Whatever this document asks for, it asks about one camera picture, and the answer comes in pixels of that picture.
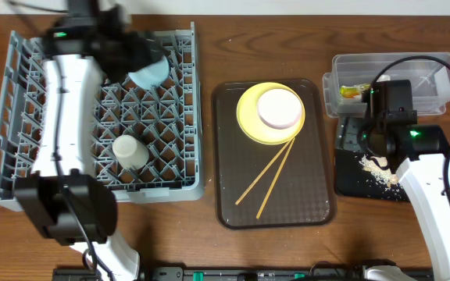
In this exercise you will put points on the black waste tray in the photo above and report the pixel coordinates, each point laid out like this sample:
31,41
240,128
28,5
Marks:
350,179

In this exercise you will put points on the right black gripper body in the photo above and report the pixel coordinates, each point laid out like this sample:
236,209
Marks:
351,133

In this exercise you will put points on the spilled rice pile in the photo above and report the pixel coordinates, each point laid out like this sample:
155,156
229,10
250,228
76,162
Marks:
377,168

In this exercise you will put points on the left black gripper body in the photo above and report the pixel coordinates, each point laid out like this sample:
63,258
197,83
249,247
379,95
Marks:
140,55

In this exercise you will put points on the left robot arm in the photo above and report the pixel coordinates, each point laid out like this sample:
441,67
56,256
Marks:
84,48

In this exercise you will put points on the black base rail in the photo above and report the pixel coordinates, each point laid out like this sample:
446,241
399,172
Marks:
322,268

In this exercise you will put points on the yellow round plate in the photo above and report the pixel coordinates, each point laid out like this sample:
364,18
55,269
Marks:
253,126

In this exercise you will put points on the green snack wrapper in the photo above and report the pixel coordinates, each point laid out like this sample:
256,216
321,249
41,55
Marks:
355,91

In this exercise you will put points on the wooden chopstick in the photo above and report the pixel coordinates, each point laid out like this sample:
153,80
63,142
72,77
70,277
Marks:
265,169
275,179

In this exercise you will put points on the white plastic cup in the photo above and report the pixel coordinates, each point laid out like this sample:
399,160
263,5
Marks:
130,152

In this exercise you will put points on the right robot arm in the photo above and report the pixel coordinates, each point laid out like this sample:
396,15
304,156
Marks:
418,156

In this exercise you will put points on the light blue bowl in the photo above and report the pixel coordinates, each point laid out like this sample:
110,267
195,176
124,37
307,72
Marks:
151,76

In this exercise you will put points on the pink bowl with rice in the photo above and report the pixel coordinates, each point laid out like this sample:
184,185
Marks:
279,108

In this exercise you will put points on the brown plastic serving tray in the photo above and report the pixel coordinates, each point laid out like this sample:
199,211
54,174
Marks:
304,193

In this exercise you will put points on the white tissue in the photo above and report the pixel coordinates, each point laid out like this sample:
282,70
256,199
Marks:
383,78

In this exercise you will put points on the clear plastic waste bin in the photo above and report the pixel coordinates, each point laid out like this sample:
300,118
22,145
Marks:
430,82

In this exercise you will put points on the grey plastic dishwasher rack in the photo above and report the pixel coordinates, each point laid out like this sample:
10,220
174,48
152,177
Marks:
166,119

